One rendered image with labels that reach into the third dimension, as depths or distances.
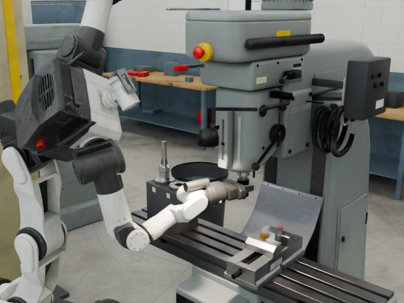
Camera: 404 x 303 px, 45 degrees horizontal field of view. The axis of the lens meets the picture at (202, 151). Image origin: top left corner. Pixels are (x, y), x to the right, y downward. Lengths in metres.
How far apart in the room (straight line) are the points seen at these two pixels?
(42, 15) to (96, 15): 7.90
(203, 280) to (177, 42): 6.22
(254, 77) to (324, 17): 4.79
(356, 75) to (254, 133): 0.41
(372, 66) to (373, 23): 4.32
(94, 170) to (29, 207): 0.48
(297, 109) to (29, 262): 1.18
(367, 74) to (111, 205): 0.97
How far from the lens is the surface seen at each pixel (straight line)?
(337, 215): 2.24
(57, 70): 1.63
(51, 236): 2.01
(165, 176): 2.17
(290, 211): 2.22
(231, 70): 1.68
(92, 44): 1.81
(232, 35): 1.56
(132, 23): 8.73
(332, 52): 2.11
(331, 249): 2.28
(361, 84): 1.80
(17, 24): 3.16
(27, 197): 1.94
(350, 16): 6.25
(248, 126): 1.73
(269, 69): 1.71
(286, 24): 1.76
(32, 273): 2.05
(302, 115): 1.94
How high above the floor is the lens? 1.90
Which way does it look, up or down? 16 degrees down
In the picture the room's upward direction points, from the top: straight up
